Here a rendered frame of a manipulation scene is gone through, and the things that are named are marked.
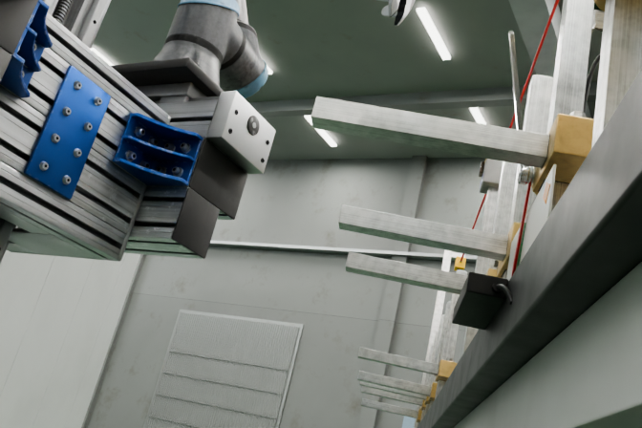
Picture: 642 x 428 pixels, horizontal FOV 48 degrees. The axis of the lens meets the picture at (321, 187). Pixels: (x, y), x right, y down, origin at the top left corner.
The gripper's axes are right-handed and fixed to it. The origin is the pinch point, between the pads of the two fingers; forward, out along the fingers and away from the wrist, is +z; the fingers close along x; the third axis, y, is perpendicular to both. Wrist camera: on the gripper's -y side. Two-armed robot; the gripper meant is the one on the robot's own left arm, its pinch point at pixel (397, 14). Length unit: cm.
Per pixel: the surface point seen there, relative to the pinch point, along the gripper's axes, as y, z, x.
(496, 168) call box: -10.7, 12.7, -42.7
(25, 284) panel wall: 433, -2, -272
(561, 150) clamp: -42, 49, 32
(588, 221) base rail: -50, 68, 57
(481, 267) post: -10, 37, -44
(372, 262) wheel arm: -2, 50, -8
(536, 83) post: -30.2, 20.1, 2.5
